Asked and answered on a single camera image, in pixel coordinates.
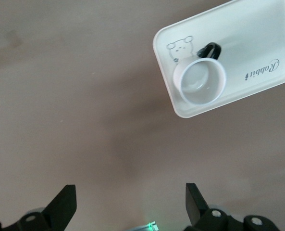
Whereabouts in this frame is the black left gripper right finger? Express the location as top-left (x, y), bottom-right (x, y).
top-left (185, 183), bottom-right (230, 231)

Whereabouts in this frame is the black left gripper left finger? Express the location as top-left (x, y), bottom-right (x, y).
top-left (19, 184), bottom-right (77, 231)

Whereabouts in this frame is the cream rabbit print tray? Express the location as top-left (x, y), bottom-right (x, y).
top-left (152, 0), bottom-right (285, 119)

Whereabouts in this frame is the white mug with black handle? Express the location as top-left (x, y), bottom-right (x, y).
top-left (173, 42), bottom-right (227, 105)

